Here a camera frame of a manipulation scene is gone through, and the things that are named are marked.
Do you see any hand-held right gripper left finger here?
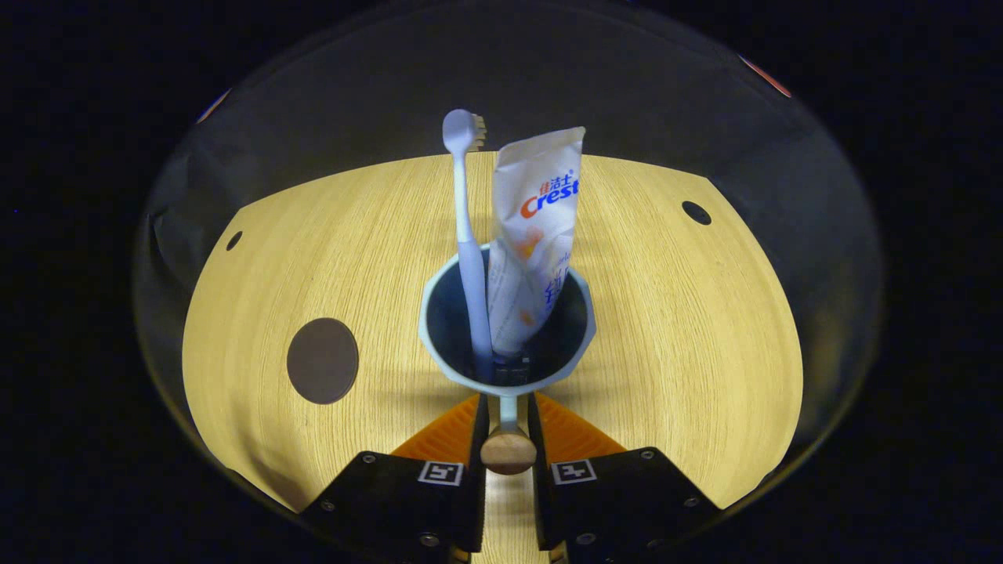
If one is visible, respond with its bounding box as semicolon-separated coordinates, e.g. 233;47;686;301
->
300;392;491;564

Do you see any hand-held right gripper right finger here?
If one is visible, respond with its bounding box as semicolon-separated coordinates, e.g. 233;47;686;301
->
526;391;722;562

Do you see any dark round coaster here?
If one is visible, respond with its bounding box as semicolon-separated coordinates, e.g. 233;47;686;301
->
286;316;361;407

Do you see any light blue cup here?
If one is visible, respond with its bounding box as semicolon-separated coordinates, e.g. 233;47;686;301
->
417;242;599;477

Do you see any white toothbrush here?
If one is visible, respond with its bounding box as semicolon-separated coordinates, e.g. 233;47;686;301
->
441;108;497;371

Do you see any white toothpaste tube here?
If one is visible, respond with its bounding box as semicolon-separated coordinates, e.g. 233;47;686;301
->
487;125;588;360

